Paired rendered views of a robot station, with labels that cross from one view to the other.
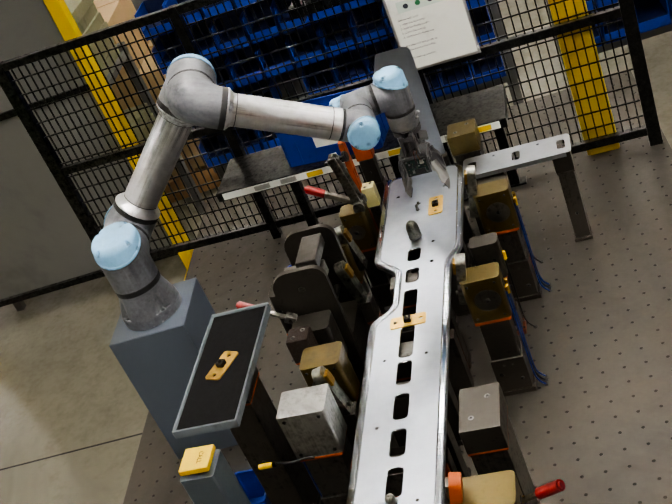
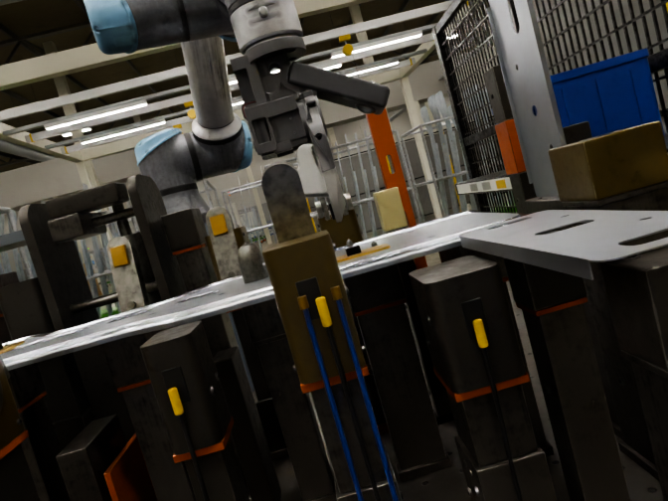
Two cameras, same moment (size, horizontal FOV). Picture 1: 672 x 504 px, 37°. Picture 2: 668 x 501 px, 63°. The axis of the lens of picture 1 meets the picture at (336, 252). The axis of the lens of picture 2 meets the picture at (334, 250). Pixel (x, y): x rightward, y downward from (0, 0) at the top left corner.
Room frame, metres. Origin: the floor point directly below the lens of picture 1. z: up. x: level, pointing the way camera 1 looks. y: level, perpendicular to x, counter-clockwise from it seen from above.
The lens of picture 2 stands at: (2.02, -0.88, 1.07)
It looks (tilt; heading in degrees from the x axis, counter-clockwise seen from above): 5 degrees down; 69
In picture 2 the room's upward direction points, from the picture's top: 16 degrees counter-clockwise
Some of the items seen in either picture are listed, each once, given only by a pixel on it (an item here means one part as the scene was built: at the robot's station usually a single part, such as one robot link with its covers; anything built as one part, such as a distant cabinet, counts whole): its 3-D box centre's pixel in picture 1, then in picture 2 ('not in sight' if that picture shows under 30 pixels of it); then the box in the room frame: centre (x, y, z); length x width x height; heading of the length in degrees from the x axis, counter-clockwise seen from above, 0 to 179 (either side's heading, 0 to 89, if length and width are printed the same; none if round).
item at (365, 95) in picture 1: (355, 109); (224, 3); (2.24, -0.18, 1.35); 0.11 x 0.11 x 0.08; 85
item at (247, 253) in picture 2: (413, 231); (252, 266); (2.17, -0.20, 1.02); 0.03 x 0.03 x 0.07
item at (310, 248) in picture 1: (336, 329); (136, 335); (2.01, 0.07, 0.95); 0.18 x 0.13 x 0.49; 161
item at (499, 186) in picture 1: (513, 242); (350, 428); (2.16, -0.43, 0.87); 0.12 x 0.07 x 0.35; 71
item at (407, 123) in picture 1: (404, 118); (267, 30); (2.24, -0.28, 1.27); 0.08 x 0.08 x 0.05
